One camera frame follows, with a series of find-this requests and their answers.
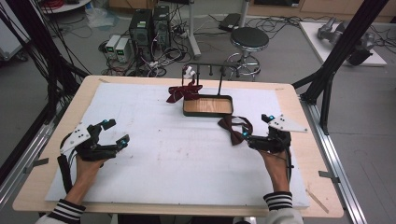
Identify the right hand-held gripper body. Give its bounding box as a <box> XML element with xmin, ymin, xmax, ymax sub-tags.
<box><xmin>247</xmin><ymin>114</ymin><xmax>308</xmax><ymax>154</ymax></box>

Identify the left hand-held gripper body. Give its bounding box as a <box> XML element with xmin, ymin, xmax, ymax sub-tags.
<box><xmin>60</xmin><ymin>122</ymin><xmax>120</xmax><ymax>162</ymax></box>

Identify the dark brown bow tie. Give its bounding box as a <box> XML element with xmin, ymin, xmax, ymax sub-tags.
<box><xmin>217</xmin><ymin>115</ymin><xmax>254</xmax><ymax>147</ymax></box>

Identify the black rack with wooden tray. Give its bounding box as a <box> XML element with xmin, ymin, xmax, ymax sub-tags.
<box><xmin>181</xmin><ymin>63</ymin><xmax>241</xmax><ymax>119</ymax></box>

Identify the striped red bow tie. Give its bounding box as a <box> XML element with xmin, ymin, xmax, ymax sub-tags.
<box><xmin>165</xmin><ymin>64</ymin><xmax>204</xmax><ymax>105</ymax></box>

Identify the person's left hand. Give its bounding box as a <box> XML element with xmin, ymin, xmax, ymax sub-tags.
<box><xmin>70</xmin><ymin>156</ymin><xmax>108</xmax><ymax>195</ymax></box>

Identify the person's right hand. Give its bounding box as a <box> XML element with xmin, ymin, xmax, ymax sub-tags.
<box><xmin>260</xmin><ymin>149</ymin><xmax>291</xmax><ymax>194</ymax></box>

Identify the grey metal clip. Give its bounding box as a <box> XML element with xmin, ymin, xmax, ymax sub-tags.
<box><xmin>318</xmin><ymin>170</ymin><xmax>341</xmax><ymax>184</ymax></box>

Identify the white paper sheet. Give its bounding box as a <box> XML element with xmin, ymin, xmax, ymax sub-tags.
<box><xmin>45</xmin><ymin>82</ymin><xmax>311</xmax><ymax>209</ymax></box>

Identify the thin wooden stick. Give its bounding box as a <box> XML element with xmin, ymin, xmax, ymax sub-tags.
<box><xmin>305</xmin><ymin>189</ymin><xmax>330</xmax><ymax>215</ymax></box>

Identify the white power supply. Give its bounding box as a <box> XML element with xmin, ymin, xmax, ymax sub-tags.
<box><xmin>105</xmin><ymin>35</ymin><xmax>121</xmax><ymax>60</ymax></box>
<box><xmin>115</xmin><ymin>37</ymin><xmax>132</xmax><ymax>63</ymax></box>

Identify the round black stool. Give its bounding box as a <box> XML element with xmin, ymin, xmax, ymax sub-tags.
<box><xmin>225</xmin><ymin>26</ymin><xmax>270</xmax><ymax>79</ymax></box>

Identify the white floor platform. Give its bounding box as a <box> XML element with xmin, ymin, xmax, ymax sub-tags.
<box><xmin>298</xmin><ymin>21</ymin><xmax>388</xmax><ymax>67</ymax></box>

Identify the black computer tower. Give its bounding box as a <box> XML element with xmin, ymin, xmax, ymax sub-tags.
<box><xmin>152</xmin><ymin>5</ymin><xmax>172</xmax><ymax>50</ymax></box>
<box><xmin>128</xmin><ymin>8</ymin><xmax>154</xmax><ymax>62</ymax></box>

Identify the flat black box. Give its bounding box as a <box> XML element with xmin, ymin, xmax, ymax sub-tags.
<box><xmin>218</xmin><ymin>12</ymin><xmax>242</xmax><ymax>33</ymax></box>

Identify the clear plastic bag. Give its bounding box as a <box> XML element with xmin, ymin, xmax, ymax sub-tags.
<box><xmin>85</xmin><ymin>7</ymin><xmax>120</xmax><ymax>30</ymax></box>

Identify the white desk leg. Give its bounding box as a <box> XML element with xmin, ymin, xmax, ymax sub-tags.
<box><xmin>186</xmin><ymin>0</ymin><xmax>202</xmax><ymax>59</ymax></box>

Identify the round white table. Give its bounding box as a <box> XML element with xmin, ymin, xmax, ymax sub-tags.
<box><xmin>39</xmin><ymin>0</ymin><xmax>93</xmax><ymax>15</ymax></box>

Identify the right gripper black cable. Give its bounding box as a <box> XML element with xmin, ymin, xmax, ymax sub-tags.
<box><xmin>284</xmin><ymin>146</ymin><xmax>295</xmax><ymax>185</ymax></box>

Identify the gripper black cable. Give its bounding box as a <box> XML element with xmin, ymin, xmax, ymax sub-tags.
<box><xmin>284</xmin><ymin>146</ymin><xmax>295</xmax><ymax>185</ymax></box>
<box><xmin>56</xmin><ymin>133</ymin><xmax>78</xmax><ymax>194</ymax></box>

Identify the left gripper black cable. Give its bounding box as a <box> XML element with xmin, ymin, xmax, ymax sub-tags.
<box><xmin>56</xmin><ymin>133</ymin><xmax>78</xmax><ymax>194</ymax></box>

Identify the aluminium rail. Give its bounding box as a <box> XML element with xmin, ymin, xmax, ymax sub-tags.
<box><xmin>300</xmin><ymin>96</ymin><xmax>369</xmax><ymax>224</ymax></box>
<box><xmin>0</xmin><ymin>105</ymin><xmax>64</xmax><ymax>208</ymax></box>

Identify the tangle of floor cables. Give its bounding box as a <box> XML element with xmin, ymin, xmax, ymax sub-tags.
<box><xmin>98</xmin><ymin>6</ymin><xmax>194</xmax><ymax>77</ymax></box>

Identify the black metal frame stand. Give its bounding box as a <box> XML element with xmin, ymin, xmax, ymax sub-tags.
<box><xmin>0</xmin><ymin>0</ymin><xmax>91</xmax><ymax>125</ymax></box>
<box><xmin>292</xmin><ymin>0</ymin><xmax>390</xmax><ymax>135</ymax></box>

